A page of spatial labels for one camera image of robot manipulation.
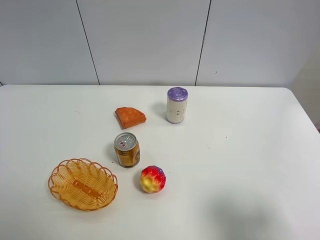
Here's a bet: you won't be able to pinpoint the orange woven plastic basket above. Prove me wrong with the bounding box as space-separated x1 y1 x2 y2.
47 158 119 212

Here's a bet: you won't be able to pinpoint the red yellow bumpy ball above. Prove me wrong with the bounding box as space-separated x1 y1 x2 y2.
140 165 166 194

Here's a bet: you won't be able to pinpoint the white roll purple ends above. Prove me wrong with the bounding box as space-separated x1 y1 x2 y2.
166 87 188 124

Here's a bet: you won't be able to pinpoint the gold drink can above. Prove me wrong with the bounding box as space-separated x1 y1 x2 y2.
114 132 140 168

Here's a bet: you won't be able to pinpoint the orange waffle slice toy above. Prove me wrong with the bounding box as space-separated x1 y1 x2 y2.
115 107 147 129

